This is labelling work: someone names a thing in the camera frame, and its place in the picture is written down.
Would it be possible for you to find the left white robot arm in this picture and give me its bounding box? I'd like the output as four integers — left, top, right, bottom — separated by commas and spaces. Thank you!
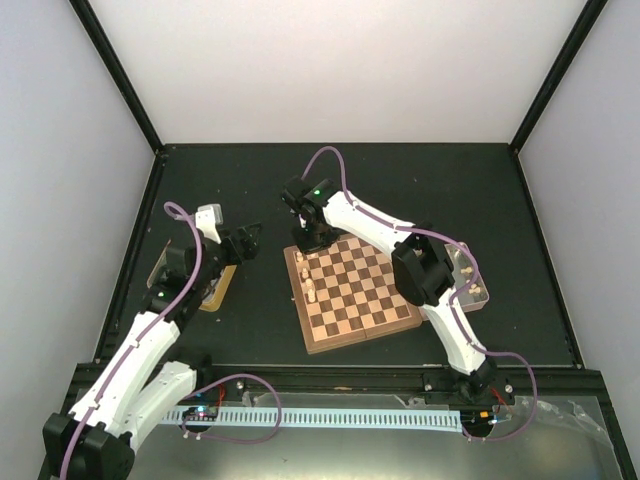
43, 223, 262, 479

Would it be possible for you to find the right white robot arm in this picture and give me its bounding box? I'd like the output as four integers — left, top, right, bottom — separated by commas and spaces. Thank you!
281, 177, 496, 404

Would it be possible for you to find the wooden chess board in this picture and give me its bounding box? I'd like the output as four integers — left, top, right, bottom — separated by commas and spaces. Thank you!
284, 234, 425, 354

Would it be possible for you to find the left controller board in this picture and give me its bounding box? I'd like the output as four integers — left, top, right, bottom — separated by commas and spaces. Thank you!
182, 405, 218, 422

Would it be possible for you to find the controller board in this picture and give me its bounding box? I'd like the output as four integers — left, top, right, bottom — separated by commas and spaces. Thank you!
460, 410, 512, 427
182, 405, 218, 422

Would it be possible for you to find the right controller board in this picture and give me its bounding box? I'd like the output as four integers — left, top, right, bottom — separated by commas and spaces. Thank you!
460, 410, 512, 427

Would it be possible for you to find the gold metal tray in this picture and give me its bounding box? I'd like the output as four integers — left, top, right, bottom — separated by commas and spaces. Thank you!
146, 240, 237, 312

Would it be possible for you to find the pink metal tray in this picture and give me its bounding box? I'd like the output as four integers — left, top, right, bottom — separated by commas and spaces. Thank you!
446, 244, 490, 313

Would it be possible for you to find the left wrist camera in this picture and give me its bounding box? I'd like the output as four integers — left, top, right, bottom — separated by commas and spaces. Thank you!
195, 204, 223, 244

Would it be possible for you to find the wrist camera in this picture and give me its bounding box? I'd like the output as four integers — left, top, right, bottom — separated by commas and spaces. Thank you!
195, 204, 223, 244
281, 176, 311, 214

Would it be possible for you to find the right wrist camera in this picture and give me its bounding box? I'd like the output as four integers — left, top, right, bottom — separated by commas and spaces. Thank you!
281, 176, 311, 214

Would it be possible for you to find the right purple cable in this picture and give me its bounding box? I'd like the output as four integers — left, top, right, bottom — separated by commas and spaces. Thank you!
302, 145, 539, 444

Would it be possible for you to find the black front rail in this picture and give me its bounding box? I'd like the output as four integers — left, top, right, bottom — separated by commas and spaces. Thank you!
196, 365, 607, 404

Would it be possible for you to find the white slotted cable duct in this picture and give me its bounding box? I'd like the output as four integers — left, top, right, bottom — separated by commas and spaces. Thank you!
160, 406, 462, 433

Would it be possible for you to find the black frame post left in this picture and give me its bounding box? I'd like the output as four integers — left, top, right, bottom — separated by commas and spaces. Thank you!
69, 0, 163, 153

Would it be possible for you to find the black frame post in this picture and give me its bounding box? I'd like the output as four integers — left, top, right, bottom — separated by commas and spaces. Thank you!
509, 0, 608, 154
69, 0, 163, 153

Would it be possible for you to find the black frame post right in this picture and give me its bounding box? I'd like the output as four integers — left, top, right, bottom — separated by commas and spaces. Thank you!
509, 0, 608, 154

